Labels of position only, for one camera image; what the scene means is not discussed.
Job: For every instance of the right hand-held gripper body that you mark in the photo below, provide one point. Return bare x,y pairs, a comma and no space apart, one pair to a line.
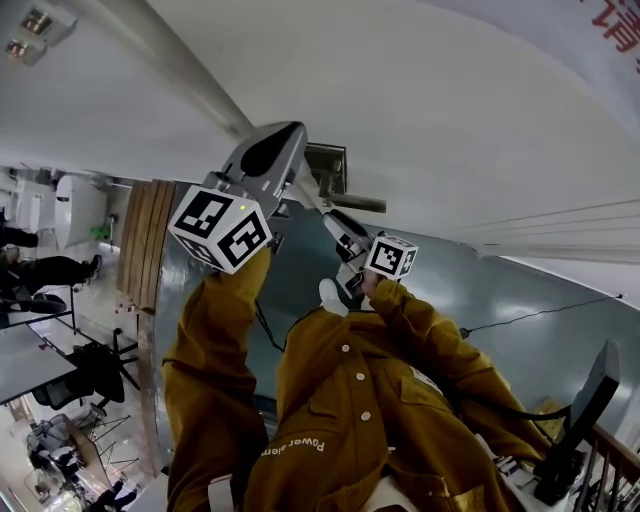
390,255

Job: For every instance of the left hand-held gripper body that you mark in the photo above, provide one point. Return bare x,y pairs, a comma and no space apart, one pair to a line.
220,227

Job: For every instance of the person's right forearm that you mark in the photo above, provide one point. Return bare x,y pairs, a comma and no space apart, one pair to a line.
440,350

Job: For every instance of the person's left forearm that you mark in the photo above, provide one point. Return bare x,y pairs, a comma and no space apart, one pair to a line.
215,375

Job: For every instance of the person's white shoe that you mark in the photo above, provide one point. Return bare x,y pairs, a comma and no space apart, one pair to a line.
332,297

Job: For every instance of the wooden slat panel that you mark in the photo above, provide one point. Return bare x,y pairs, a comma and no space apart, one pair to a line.
145,240

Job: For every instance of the small green object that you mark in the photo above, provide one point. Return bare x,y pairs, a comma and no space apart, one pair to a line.
100,231

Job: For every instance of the white rounded appliance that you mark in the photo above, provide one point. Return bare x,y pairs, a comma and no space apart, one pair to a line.
80,210

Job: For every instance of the person's mustard jacket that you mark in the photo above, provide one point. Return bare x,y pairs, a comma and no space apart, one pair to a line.
350,425

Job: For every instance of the white cabinet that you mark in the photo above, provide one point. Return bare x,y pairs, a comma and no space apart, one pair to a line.
32,215

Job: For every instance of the black office chair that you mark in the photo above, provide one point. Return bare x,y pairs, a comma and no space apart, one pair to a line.
95,370

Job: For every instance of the cardboard box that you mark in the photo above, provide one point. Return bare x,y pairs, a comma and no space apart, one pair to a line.
550,417

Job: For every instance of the grey table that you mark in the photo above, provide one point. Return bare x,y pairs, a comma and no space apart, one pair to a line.
30,360

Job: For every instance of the black monitor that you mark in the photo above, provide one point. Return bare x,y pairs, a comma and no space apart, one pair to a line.
590,400

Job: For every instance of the brown wooden board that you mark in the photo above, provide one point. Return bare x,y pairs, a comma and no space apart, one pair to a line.
87,450

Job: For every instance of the wooden railing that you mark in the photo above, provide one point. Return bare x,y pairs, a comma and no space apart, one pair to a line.
615,460

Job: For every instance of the grey wall switch panel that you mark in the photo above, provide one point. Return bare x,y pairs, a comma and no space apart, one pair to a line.
25,52
47,25

